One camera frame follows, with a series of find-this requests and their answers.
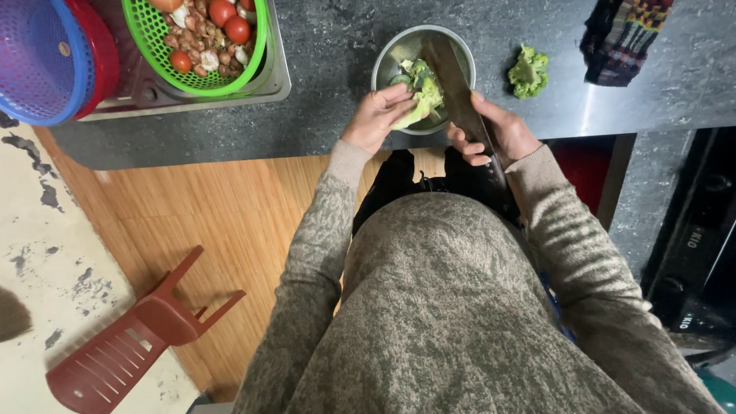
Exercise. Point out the person's right hand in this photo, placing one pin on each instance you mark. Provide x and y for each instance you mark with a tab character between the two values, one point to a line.
512	138

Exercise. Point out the person's left hand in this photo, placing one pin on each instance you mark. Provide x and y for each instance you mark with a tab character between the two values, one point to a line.
368	123

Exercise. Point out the person's left fingers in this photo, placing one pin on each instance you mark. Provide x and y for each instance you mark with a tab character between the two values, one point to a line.
397	100

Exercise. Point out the pale green broccoli piece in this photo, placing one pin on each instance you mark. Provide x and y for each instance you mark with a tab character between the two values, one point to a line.
424	106

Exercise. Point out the large dark cleaver knife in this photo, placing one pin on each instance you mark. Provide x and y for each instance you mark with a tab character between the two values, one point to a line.
454	86

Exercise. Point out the cut broccoli bits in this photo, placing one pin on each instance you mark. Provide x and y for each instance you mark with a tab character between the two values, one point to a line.
415	69

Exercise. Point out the round steel bowl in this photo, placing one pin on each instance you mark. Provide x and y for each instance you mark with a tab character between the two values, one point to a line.
397	52

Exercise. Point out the person's black trousers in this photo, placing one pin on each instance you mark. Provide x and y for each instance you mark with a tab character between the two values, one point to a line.
391	184

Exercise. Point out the steel sink tray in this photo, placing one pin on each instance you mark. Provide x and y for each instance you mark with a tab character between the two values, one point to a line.
270	86

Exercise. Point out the whole broccoli floret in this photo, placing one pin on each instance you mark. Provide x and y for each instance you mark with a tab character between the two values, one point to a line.
528	72

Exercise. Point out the red tomato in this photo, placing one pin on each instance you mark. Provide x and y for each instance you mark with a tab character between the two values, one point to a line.
180	61
237	30
221	11

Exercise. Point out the white garlic bulb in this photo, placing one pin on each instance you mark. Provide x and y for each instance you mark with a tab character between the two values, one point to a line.
210	60
180	16

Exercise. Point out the red container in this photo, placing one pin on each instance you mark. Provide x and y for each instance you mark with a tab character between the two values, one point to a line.
581	172

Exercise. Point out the heap of brown shallots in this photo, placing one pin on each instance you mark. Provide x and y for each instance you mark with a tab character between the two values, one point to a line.
198	34

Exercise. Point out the person's grey patterned sweater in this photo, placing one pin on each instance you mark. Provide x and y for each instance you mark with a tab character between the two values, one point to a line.
448	322

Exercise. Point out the multicoloured striped cloth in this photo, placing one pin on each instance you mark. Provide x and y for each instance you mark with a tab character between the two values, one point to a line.
624	40

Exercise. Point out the green plastic mesh basket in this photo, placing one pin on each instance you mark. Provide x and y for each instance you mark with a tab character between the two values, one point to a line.
144	40

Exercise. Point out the red plastic basket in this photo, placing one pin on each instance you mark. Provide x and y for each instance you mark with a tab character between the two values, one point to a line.
103	57

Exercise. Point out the black stove appliance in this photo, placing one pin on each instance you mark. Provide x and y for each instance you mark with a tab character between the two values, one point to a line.
696	247

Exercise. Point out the red plastic chair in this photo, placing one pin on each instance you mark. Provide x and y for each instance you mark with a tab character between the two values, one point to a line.
144	333

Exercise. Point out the blue plastic mesh basket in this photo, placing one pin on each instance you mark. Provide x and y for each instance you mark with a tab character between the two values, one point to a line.
40	57

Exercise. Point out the teal green object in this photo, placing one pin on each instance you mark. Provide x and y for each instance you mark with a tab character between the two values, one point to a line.
720	394

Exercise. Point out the dark brown fuzzy object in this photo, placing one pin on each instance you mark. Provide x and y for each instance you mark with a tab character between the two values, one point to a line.
11	316

